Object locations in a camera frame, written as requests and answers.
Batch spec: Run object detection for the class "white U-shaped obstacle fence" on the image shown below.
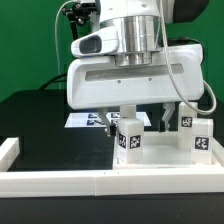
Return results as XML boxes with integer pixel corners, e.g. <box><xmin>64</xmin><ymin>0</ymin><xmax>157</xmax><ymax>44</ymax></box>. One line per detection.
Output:
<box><xmin>0</xmin><ymin>138</ymin><xmax>224</xmax><ymax>198</ymax></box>

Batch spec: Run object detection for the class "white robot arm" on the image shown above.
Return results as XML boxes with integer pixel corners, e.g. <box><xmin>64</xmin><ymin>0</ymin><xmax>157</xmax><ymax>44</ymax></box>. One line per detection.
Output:
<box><xmin>67</xmin><ymin>0</ymin><xmax>209</xmax><ymax>136</ymax></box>

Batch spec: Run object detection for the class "white cable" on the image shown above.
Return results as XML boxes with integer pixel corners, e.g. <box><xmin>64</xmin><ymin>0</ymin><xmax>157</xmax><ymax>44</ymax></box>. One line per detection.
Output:
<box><xmin>54</xmin><ymin>0</ymin><xmax>81</xmax><ymax>90</ymax></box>

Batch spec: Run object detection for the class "white marker sheet with tags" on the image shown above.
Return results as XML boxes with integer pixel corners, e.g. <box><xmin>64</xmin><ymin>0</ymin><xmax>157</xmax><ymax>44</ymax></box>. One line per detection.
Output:
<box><xmin>65</xmin><ymin>112</ymin><xmax>151</xmax><ymax>128</ymax></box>

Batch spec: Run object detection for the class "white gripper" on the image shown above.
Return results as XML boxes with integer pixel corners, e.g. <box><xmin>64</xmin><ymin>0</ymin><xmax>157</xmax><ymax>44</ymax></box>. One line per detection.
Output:
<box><xmin>67</xmin><ymin>44</ymin><xmax>204</xmax><ymax>137</ymax></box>

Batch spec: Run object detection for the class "white square table top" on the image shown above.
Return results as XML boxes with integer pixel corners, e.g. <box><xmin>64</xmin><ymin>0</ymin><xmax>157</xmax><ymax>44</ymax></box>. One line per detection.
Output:
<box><xmin>113</xmin><ymin>132</ymin><xmax>224</xmax><ymax>169</ymax></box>

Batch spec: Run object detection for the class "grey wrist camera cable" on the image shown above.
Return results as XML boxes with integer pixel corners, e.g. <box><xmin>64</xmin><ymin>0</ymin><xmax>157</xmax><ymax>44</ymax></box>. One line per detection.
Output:
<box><xmin>158</xmin><ymin>0</ymin><xmax>218</xmax><ymax>116</ymax></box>

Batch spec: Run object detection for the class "black cable bundle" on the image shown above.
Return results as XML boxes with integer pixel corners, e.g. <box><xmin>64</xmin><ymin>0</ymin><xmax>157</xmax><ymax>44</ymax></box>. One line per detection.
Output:
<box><xmin>39</xmin><ymin>73</ymin><xmax>69</xmax><ymax>91</ymax></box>

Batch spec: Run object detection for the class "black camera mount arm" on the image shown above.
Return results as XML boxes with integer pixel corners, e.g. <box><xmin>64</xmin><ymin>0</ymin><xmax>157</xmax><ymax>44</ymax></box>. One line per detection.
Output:
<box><xmin>62</xmin><ymin>0</ymin><xmax>98</xmax><ymax>40</ymax></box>

